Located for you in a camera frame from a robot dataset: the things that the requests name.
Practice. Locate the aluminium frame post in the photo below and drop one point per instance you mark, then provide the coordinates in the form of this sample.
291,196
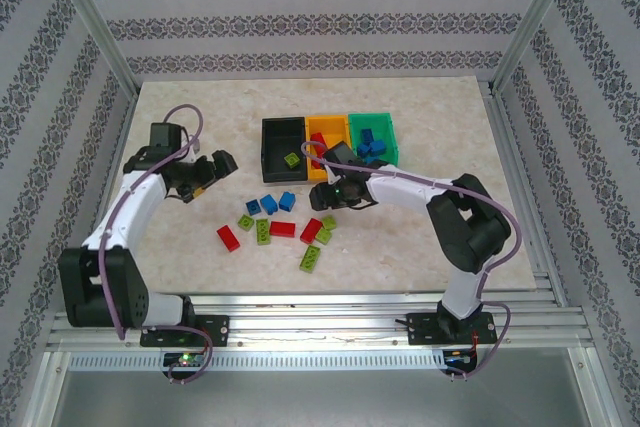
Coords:
535,17
92,17

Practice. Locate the yellow plastic bin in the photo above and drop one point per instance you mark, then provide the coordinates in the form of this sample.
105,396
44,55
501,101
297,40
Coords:
330,127

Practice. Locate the red lego brick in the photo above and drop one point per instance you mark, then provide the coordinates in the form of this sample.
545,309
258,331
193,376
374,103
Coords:
315,163
311,231
229,238
318,140
282,229

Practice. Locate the small circuit board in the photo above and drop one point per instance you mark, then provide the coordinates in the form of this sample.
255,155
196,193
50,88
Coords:
185,359
460,358

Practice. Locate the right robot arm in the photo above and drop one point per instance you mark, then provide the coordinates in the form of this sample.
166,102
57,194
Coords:
400,189

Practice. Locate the small lime green lego brick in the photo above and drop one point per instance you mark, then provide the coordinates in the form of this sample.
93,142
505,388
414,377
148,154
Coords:
323,236
245,222
328,222
291,160

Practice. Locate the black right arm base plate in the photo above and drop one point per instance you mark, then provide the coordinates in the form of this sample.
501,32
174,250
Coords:
425,329

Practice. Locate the aluminium side rail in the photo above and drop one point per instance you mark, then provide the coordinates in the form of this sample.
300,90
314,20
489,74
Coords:
121,132
510,147

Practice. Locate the grey metal shelf panel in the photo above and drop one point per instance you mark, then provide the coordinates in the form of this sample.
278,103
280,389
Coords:
320,399

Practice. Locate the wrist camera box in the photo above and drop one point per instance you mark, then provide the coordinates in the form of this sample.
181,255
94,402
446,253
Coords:
341,154
166,135

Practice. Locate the long lime green lego brick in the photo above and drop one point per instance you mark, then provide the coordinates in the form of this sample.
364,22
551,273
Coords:
310,259
263,232

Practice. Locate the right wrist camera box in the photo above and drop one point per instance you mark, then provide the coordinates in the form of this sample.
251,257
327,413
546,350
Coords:
341,154

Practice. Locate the black plastic bin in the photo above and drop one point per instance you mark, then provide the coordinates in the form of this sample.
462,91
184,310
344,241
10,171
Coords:
280,139

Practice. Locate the green plastic bin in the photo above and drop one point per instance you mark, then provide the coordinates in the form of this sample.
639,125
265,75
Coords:
385,124

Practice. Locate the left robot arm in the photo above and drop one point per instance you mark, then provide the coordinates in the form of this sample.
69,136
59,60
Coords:
135,202

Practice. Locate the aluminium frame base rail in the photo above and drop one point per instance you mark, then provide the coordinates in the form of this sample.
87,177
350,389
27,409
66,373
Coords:
320,324

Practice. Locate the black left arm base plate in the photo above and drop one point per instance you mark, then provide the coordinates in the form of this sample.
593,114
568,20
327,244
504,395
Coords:
215,329

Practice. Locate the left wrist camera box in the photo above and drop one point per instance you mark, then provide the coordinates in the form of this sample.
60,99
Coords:
166,135

